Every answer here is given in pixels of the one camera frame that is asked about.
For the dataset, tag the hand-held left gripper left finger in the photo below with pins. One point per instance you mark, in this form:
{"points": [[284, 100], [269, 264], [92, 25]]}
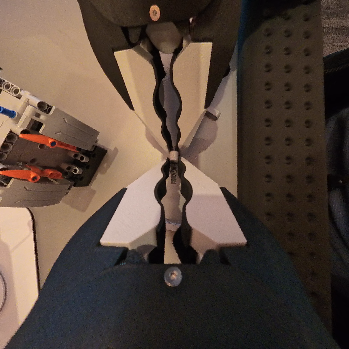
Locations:
{"points": [[131, 218]]}

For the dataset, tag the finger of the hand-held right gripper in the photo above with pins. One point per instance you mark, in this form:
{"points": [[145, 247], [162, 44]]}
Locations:
{"points": [[196, 76], [136, 76]]}

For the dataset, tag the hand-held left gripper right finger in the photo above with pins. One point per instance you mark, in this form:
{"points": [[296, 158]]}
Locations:
{"points": [[215, 218]]}

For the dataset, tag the short light grey toy beam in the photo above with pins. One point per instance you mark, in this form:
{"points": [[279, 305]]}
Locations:
{"points": [[172, 225]]}

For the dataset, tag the grey toy axle pin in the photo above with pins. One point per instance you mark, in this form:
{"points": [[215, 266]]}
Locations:
{"points": [[174, 157]]}

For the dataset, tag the black perforated panel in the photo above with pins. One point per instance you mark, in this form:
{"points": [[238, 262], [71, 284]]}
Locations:
{"points": [[283, 163]]}

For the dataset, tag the grey orange toy brick vehicle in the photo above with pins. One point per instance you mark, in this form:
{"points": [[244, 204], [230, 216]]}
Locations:
{"points": [[46, 152]]}

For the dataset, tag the person's blue jeans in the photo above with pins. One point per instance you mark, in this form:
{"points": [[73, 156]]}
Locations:
{"points": [[338, 218]]}

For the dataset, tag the white rounded board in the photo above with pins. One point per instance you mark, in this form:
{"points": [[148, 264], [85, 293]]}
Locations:
{"points": [[16, 272]]}

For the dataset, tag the person's black jacket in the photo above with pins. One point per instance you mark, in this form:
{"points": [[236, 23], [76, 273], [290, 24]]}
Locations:
{"points": [[336, 81]]}

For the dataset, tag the white round stand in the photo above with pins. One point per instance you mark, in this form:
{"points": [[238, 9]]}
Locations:
{"points": [[2, 291]]}

